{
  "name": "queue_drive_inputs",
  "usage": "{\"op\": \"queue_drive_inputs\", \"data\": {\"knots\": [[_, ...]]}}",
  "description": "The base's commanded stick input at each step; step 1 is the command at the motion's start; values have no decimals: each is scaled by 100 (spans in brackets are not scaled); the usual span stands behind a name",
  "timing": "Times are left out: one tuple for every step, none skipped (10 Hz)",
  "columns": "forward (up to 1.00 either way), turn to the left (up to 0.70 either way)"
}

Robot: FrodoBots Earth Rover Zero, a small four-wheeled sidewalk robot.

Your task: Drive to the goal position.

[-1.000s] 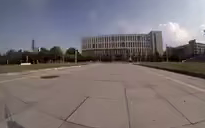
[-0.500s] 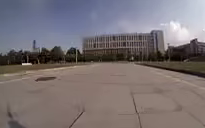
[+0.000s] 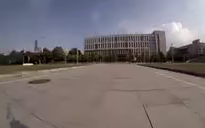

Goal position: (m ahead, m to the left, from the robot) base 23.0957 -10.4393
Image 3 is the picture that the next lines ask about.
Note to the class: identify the pale lamp pole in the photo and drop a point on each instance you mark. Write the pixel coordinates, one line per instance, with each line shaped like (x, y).
(77, 56)

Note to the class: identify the grey concrete paved plaza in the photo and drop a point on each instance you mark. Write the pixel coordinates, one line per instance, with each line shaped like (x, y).
(103, 93)

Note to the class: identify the large white many-windowed building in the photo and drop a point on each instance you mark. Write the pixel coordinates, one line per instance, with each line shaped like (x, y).
(123, 43)

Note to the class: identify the row of trees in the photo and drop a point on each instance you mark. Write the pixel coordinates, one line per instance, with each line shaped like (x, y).
(56, 55)

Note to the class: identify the dark manhole cover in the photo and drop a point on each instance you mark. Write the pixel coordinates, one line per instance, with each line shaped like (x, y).
(39, 81)

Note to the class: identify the distant slim tower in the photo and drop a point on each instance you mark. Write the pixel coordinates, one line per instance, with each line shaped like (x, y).
(36, 46)

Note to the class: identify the grass strip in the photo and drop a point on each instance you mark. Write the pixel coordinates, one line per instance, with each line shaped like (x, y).
(193, 68)
(16, 68)

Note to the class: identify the low grey building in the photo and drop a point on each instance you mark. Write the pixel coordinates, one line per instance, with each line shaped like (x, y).
(196, 49)

